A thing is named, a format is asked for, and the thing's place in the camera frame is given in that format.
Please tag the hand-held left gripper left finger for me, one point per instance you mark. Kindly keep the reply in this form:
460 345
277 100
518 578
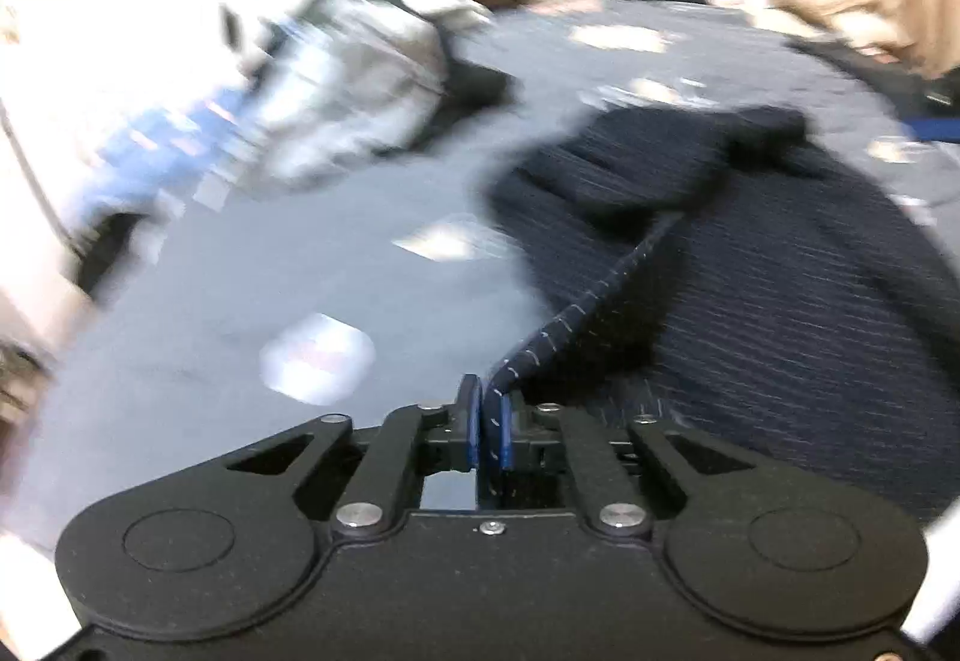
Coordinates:
471 428

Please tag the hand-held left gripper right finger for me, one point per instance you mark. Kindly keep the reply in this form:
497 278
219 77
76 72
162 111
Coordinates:
508 436

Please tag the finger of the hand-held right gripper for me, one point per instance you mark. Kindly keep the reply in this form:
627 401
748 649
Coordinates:
934 130

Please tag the navy dotted garment orange lining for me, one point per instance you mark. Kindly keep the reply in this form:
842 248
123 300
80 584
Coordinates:
750 301

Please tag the black textured cloth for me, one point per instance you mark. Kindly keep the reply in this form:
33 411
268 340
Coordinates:
862 69

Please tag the beige plush toy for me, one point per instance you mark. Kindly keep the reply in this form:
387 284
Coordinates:
825 5

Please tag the grey quilted blanket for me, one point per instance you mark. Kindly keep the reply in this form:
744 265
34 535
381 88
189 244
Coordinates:
262 256

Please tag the black garment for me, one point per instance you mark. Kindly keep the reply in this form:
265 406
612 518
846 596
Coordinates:
480 91

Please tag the light grey garment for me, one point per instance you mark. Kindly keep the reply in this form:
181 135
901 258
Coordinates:
360 76

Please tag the black cloth heap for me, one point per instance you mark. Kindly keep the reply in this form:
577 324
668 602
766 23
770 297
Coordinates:
105 248

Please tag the blue printed pillow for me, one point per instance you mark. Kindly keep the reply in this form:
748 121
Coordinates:
150 144

